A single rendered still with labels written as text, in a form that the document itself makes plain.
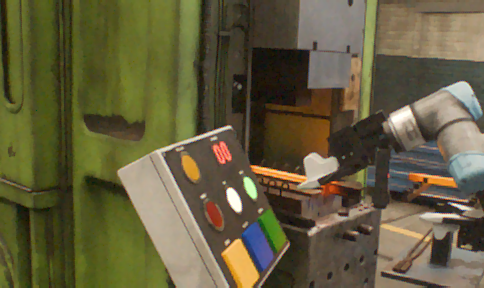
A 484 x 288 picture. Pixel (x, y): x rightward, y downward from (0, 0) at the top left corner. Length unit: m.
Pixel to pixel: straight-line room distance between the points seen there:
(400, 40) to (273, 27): 9.06
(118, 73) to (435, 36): 8.82
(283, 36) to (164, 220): 0.67
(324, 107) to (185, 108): 0.63
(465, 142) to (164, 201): 0.49
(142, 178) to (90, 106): 0.75
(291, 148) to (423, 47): 8.39
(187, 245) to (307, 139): 1.04
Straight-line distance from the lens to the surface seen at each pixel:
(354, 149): 0.99
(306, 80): 1.39
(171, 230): 0.86
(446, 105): 0.98
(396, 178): 5.47
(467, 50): 9.75
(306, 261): 1.43
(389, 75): 10.52
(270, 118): 1.93
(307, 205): 1.46
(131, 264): 1.58
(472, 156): 0.92
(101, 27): 1.58
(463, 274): 1.91
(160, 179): 0.84
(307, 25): 1.38
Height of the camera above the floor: 1.35
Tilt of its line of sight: 11 degrees down
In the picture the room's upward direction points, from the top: 3 degrees clockwise
